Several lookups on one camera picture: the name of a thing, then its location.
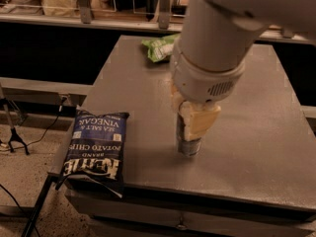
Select blue kettle chip bag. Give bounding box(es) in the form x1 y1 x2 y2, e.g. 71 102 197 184
56 108 129 198

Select black table leg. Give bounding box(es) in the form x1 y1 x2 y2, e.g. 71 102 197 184
21 175 57 237

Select green chip bag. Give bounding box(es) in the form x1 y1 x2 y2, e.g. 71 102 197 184
141 34 180 63

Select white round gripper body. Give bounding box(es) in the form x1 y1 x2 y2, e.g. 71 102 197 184
170 39 245 104

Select silver redbull can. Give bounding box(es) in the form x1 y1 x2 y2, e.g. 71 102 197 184
176 115 201 157

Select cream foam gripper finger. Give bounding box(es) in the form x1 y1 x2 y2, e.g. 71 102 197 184
171 85 185 113
179 102 221 139

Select black tripod stand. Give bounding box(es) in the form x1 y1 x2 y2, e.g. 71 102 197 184
0 84 29 155

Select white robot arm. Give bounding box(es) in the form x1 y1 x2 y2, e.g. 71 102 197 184
171 0 316 141

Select black floor cable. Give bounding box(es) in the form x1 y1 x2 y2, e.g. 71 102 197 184
0 96 68 153

